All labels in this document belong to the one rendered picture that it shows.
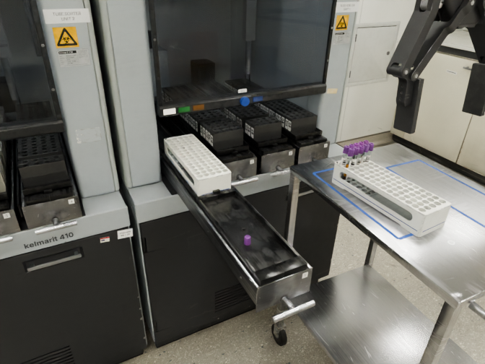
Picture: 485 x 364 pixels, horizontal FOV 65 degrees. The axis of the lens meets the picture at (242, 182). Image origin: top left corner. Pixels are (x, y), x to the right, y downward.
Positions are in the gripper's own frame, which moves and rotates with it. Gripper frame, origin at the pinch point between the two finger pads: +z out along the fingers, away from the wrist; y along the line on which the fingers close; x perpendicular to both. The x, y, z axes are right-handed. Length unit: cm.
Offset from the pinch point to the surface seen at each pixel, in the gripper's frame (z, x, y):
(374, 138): 105, 198, 190
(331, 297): 88, 50, 27
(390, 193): 29.4, 24.0, 20.1
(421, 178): 36, 34, 44
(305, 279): 39.2, 17.5, -8.7
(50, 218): 36, 67, -57
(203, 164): 28, 60, -14
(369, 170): 29, 35, 24
